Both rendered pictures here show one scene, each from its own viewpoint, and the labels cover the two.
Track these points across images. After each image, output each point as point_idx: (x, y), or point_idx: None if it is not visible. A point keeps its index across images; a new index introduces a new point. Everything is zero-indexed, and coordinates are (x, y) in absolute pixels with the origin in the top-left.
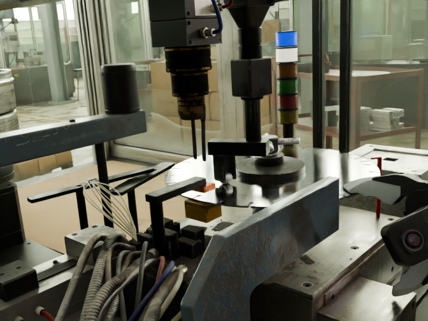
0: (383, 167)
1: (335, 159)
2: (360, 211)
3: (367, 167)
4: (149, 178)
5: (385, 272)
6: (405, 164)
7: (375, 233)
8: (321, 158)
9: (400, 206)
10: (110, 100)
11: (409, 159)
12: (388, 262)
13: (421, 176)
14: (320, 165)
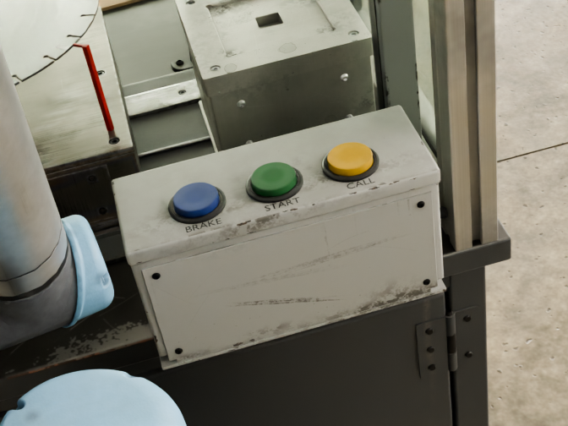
0: (201, 42)
1: (47, 28)
2: (116, 109)
3: (34, 63)
4: None
5: (76, 213)
6: (255, 42)
7: (50, 159)
8: (43, 19)
9: (211, 115)
10: None
11: (290, 30)
12: (84, 202)
13: (207, 81)
14: (2, 38)
